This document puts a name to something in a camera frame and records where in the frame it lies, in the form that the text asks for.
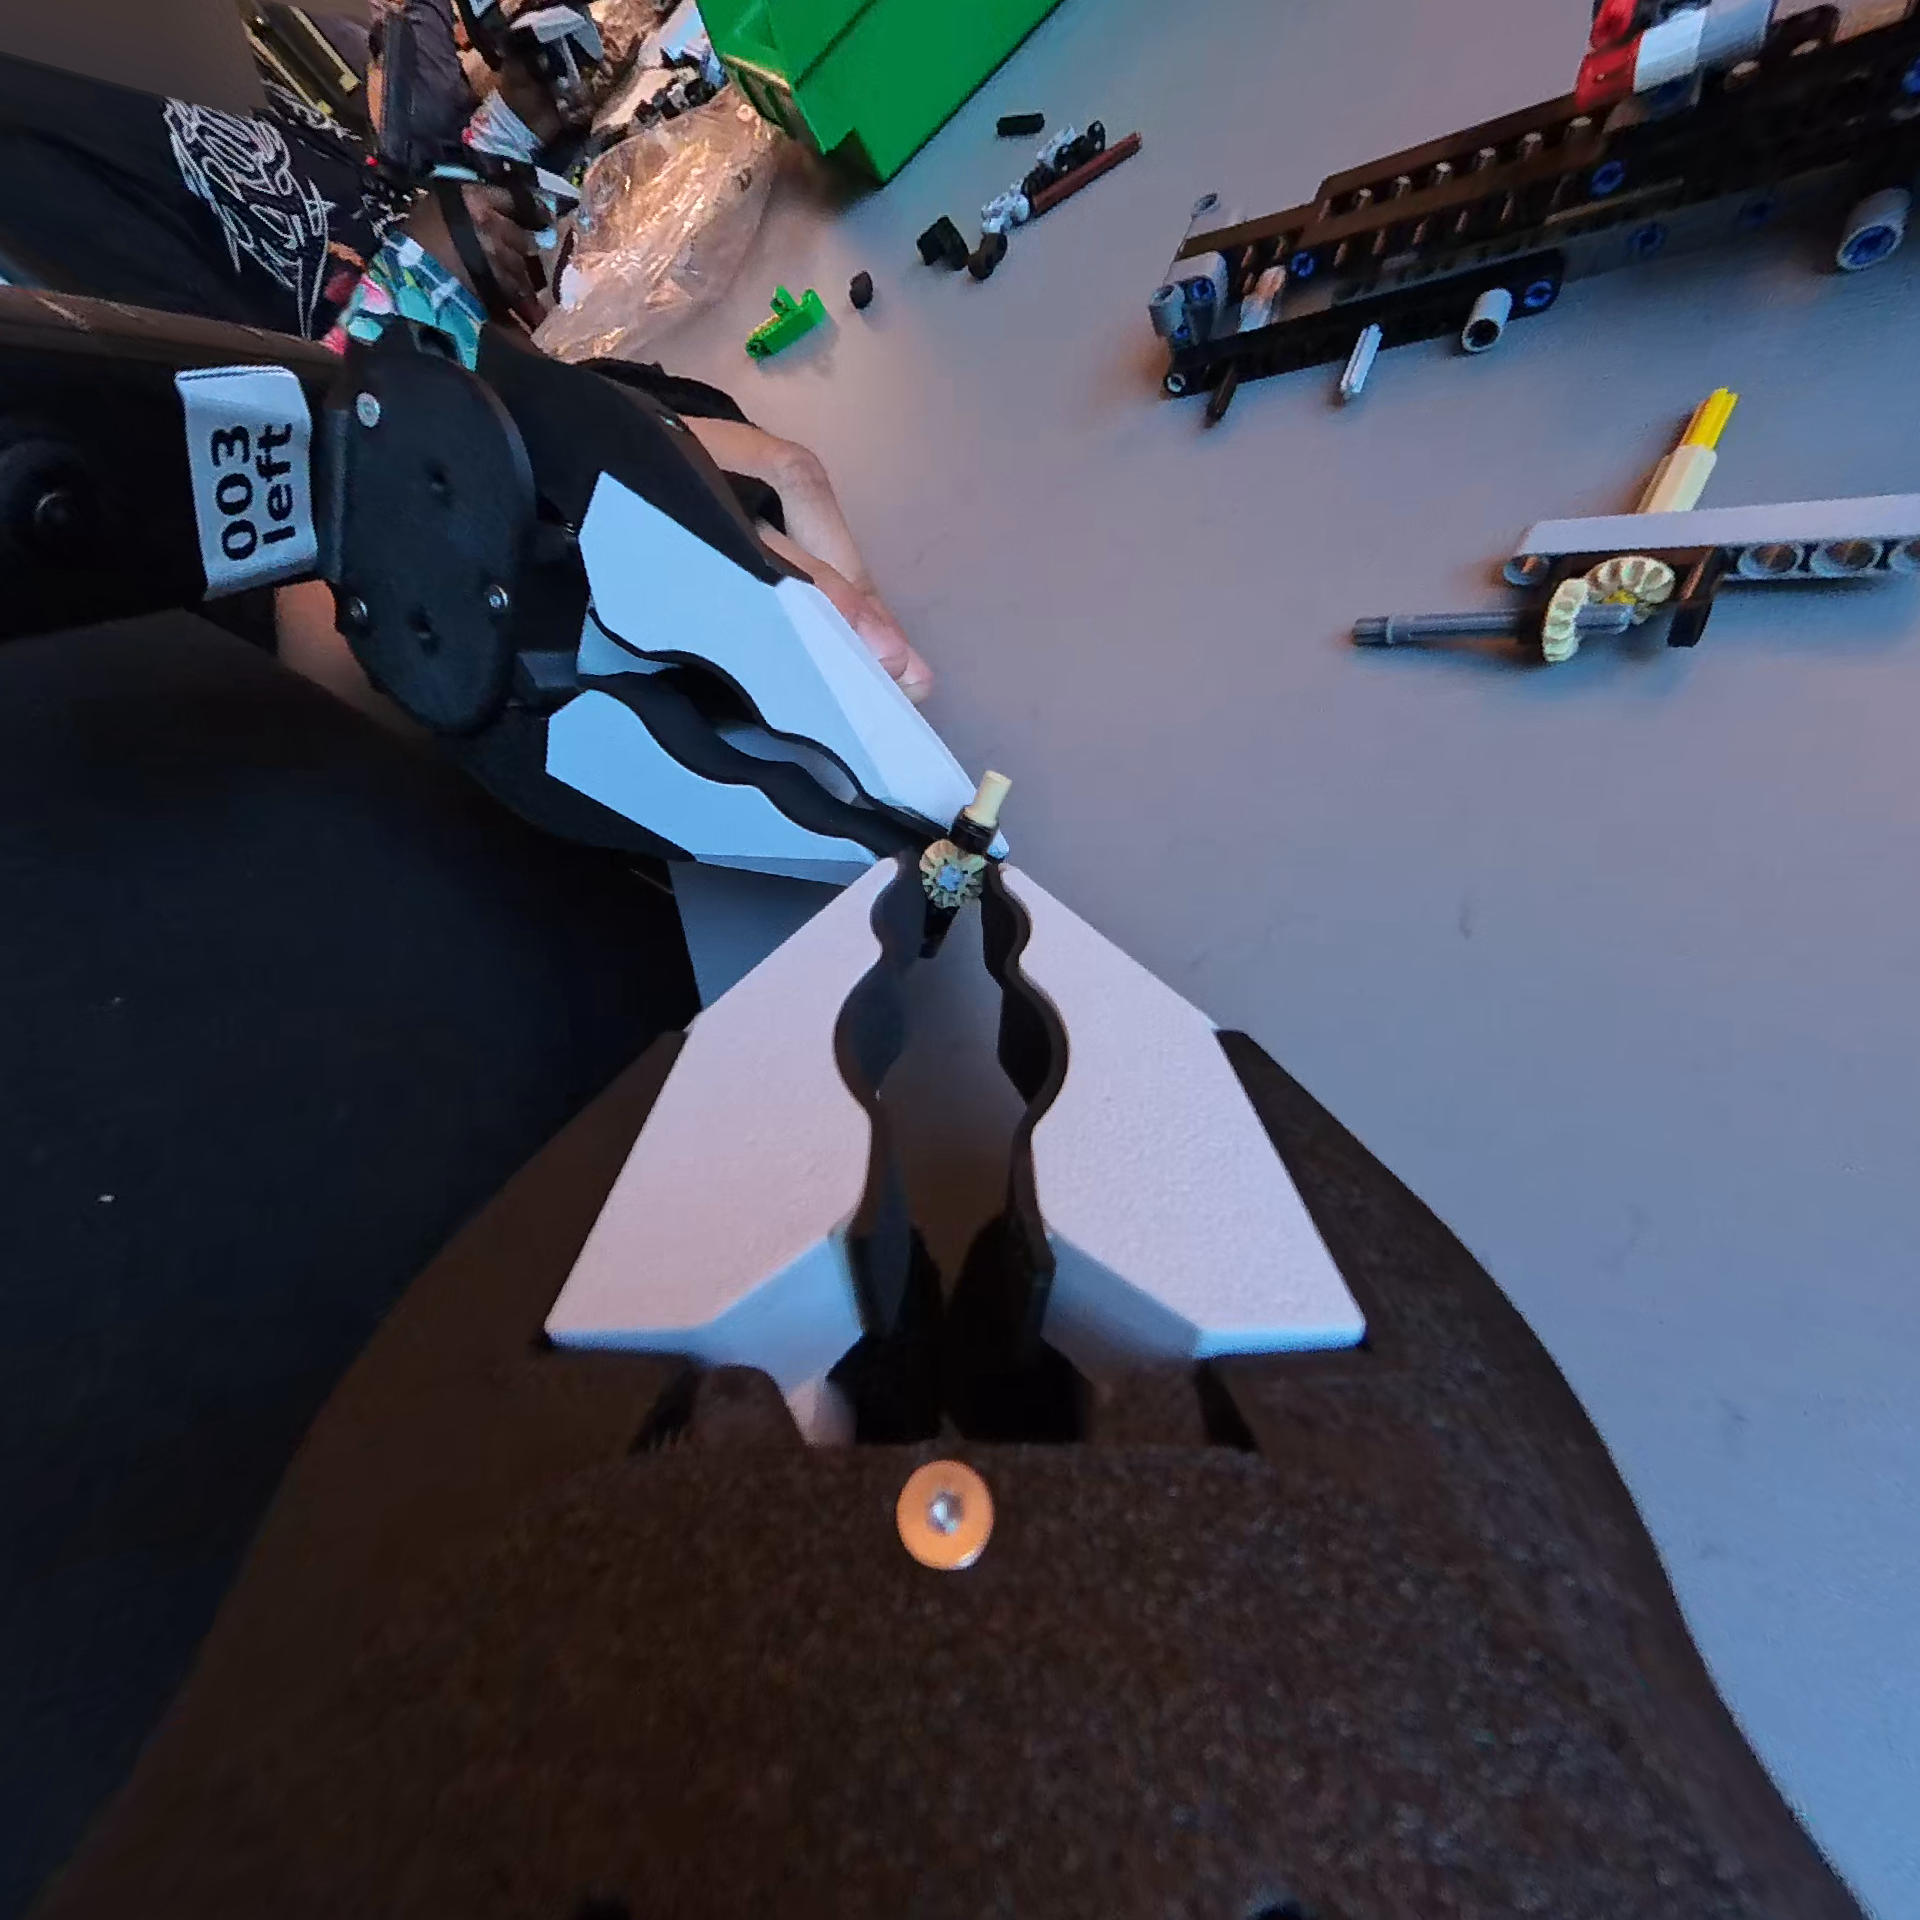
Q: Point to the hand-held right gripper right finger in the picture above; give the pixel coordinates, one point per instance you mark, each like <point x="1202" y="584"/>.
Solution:
<point x="1185" y="1186"/>

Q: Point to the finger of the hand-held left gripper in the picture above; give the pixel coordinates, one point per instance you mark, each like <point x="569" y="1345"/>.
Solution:
<point x="706" y="584"/>
<point x="629" y="780"/>

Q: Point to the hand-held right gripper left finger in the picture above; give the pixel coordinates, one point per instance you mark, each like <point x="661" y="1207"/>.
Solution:
<point x="720" y="1169"/>

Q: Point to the tan lego gear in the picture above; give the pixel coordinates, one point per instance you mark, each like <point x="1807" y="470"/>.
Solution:
<point x="951" y="876"/>

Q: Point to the black lego frame assembly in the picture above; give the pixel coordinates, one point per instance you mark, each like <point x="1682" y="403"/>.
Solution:
<point x="978" y="823"/>

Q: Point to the grey lego beam assembly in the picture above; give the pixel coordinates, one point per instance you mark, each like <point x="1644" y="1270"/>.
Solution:
<point x="1725" y="534"/>

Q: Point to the green lego piece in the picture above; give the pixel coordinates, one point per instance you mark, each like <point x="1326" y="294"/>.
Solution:
<point x="785" y="322"/>

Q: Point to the scattered black lego pieces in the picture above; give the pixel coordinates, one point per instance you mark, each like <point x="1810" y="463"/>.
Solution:
<point x="943" y="245"/>

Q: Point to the pile of dark lego parts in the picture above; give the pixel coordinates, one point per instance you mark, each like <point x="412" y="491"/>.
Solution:
<point x="674" y="82"/>

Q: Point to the lego truck model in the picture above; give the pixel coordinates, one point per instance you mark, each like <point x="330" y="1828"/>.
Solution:
<point x="1428" y="209"/>

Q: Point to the person's left hand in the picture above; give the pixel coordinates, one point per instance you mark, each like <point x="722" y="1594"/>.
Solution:
<point x="839" y="556"/>

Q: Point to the clear plastic bag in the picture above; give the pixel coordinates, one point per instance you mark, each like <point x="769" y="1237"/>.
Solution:
<point x="661" y="195"/>

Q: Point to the green plastic bin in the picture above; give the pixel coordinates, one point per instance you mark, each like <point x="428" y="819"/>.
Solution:
<point x="873" y="75"/>

